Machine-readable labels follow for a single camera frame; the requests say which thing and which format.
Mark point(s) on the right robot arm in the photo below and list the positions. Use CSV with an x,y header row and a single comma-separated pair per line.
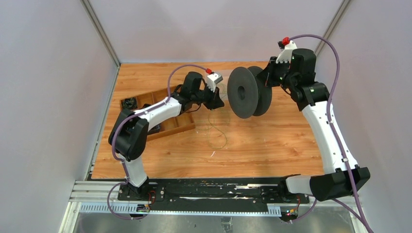
x,y
294,71

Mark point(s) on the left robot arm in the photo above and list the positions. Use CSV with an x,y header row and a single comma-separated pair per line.
x,y
129,135

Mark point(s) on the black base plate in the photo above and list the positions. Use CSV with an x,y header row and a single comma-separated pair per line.
x,y
245,196

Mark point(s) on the wooden compartment tray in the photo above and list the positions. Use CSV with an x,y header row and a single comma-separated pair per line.
x,y
163,118

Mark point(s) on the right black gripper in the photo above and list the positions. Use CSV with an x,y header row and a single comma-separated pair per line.
x,y
266,75

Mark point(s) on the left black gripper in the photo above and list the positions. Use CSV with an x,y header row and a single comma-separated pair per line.
x,y
215,101

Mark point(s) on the translucent plastic bin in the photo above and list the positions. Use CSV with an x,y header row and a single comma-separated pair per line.
x,y
223,84

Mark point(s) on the aluminium frame rail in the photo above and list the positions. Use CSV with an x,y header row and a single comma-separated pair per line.
x,y
94,208

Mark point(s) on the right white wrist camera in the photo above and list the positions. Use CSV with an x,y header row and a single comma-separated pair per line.
x,y
286,55

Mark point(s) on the dark grey spool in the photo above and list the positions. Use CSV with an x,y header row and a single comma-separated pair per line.
x,y
247,94

